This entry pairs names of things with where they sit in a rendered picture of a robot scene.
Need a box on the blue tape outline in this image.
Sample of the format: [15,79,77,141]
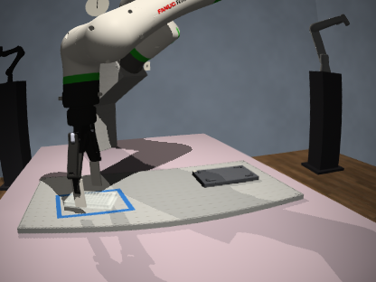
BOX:
[55,189,135,219]

